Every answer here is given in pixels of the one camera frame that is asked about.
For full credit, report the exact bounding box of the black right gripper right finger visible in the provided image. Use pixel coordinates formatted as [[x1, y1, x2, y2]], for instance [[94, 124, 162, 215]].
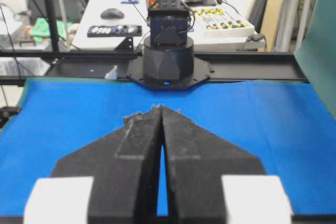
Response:
[[162, 106, 266, 223]]

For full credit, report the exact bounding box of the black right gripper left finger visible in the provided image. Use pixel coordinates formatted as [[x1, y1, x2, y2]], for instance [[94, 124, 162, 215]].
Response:
[[51, 108, 162, 223]]

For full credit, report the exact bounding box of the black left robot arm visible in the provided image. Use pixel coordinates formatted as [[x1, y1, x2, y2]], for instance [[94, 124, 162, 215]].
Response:
[[127, 0, 210, 90]]

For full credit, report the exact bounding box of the blue table cloth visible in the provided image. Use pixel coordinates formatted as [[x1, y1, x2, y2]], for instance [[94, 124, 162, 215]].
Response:
[[1, 78, 335, 216]]

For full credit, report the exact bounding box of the white screwdriver set box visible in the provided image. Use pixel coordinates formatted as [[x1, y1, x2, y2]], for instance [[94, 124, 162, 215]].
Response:
[[193, 6, 255, 38]]

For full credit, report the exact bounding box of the black computer mouse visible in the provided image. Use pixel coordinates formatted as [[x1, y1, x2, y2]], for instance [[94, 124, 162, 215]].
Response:
[[100, 8, 125, 19]]

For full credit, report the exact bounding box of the green cloth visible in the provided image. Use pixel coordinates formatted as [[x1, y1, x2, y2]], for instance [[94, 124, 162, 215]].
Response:
[[29, 17, 67, 43]]

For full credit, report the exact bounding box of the white background desk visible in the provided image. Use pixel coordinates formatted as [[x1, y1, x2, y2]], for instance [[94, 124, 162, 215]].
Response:
[[73, 0, 266, 52]]

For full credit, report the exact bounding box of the green side board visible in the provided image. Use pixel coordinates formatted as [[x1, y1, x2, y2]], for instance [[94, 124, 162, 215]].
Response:
[[294, 0, 335, 119]]

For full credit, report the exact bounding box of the black vertical stand pole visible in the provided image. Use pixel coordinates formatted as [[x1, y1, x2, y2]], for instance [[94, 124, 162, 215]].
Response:
[[44, 0, 59, 52]]

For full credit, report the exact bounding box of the black aluminium frame rail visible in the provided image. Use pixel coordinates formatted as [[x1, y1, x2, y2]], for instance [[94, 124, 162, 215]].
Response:
[[1, 51, 308, 89]]

